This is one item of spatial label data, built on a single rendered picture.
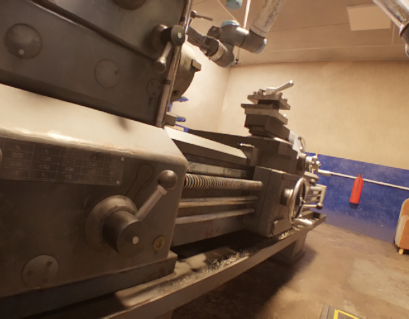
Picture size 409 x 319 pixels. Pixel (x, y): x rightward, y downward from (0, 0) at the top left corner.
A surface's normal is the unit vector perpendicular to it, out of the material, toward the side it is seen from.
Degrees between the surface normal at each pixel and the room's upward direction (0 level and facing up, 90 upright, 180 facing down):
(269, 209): 90
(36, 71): 90
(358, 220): 90
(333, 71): 90
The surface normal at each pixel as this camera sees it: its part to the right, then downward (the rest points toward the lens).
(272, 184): -0.63, -0.11
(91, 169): 0.74, 0.19
